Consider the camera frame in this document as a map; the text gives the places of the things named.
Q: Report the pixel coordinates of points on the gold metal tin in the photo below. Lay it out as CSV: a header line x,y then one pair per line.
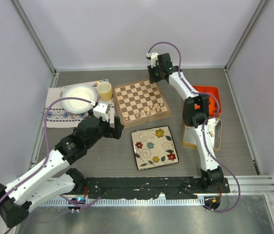
x,y
214,125

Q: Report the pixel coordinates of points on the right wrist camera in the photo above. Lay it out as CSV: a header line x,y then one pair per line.
x,y
153,57

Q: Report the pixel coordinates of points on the yellow mug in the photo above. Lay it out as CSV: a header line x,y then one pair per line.
x,y
105,90

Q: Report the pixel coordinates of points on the white round bowl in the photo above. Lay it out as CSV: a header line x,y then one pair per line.
x,y
79,98

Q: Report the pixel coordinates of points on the orange plastic box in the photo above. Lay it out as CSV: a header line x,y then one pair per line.
x,y
213,107

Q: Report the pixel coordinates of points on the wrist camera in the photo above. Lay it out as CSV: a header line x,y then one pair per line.
x,y
101,110
153,57

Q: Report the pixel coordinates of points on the white slotted cable duct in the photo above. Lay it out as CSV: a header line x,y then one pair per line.
x,y
160,201

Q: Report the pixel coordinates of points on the wooden chessboard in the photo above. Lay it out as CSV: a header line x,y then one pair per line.
x,y
137,96

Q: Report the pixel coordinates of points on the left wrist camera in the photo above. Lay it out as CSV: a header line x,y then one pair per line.
x,y
101,110

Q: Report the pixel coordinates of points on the floral square plate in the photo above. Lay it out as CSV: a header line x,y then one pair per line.
x,y
154,148

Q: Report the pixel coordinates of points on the patterned placemat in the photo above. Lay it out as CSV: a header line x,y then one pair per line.
x,y
58,116

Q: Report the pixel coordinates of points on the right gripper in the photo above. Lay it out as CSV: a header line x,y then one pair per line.
x,y
152,78

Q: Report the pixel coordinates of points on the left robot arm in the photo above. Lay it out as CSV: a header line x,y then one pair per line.
x,y
53,176

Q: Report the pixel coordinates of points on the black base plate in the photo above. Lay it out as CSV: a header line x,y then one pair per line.
x,y
145,188

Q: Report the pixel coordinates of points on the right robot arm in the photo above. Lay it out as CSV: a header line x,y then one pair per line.
x,y
195,115

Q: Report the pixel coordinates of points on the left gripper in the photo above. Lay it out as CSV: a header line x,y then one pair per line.
x,y
115,132

